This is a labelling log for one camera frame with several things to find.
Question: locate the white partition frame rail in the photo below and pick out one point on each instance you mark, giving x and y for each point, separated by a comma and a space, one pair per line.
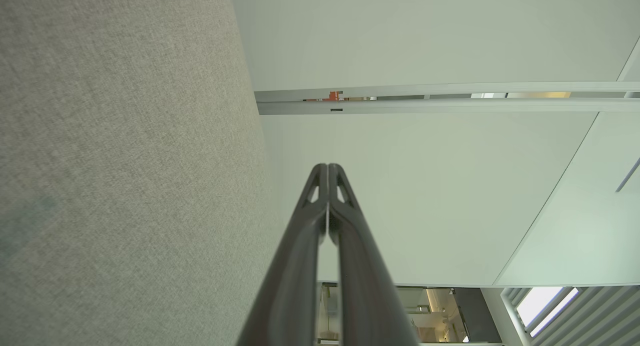
450, 105

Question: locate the grey fabric sofa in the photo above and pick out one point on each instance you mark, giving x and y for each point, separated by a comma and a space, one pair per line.
125, 160

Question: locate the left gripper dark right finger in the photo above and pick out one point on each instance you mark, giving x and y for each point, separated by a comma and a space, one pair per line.
365, 286

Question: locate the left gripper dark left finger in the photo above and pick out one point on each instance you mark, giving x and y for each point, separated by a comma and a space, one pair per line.
295, 266

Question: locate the white slatted window blind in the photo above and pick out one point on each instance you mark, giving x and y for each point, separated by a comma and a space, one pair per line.
600, 316

